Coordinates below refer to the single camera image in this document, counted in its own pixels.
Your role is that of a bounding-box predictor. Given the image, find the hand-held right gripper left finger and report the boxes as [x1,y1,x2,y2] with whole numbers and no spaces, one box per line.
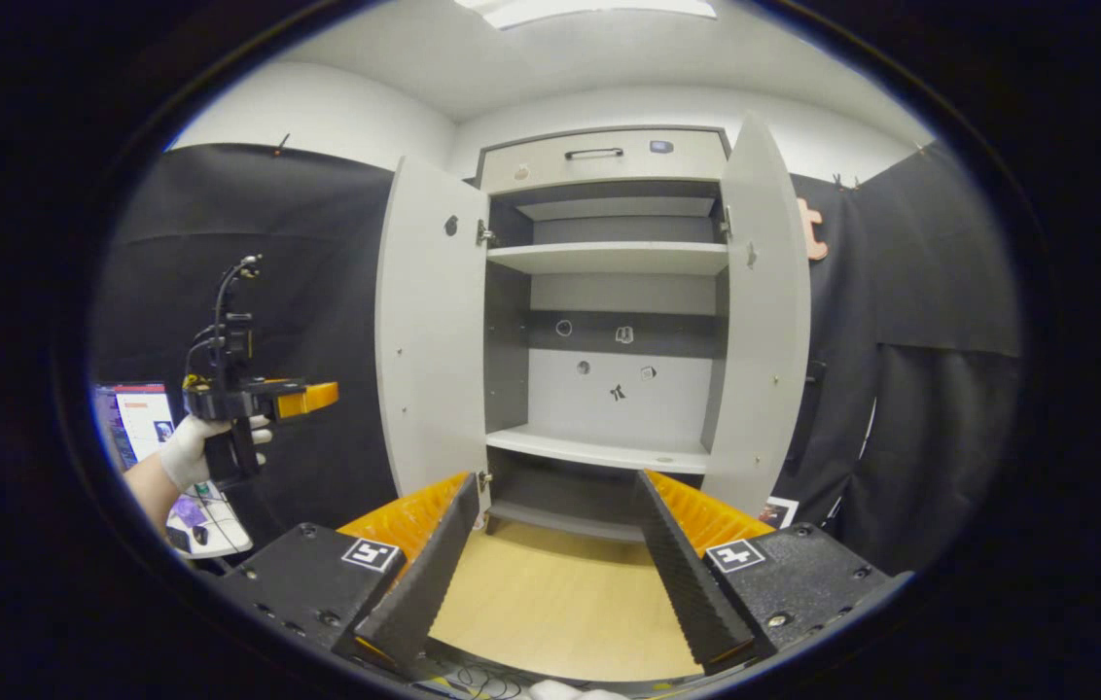
[220,472,481,672]

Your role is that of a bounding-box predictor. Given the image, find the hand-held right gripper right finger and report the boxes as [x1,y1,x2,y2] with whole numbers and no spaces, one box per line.
[633,469,911,672]

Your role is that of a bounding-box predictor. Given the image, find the beige cabinet door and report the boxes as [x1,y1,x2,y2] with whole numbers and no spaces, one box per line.
[374,156,492,500]
[701,112,813,518]

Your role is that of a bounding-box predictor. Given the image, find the beige double-door shoe cabinet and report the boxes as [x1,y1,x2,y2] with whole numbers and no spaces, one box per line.
[373,112,814,545]

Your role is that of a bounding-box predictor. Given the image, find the beige cabinet drawer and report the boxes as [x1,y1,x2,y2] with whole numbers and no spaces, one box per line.
[478,127,732,193]

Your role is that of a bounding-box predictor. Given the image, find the computer monitor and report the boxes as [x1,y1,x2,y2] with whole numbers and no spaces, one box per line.
[91,382,178,470]

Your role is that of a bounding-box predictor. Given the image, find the white side table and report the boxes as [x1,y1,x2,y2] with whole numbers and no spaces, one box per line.
[165,484,254,561]

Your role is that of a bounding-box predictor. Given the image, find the black backdrop cloth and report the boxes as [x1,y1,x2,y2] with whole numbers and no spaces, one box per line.
[89,143,1025,577]

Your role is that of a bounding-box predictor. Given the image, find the large ceiling light panel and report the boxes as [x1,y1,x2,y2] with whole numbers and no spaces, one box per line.
[453,0,719,30]

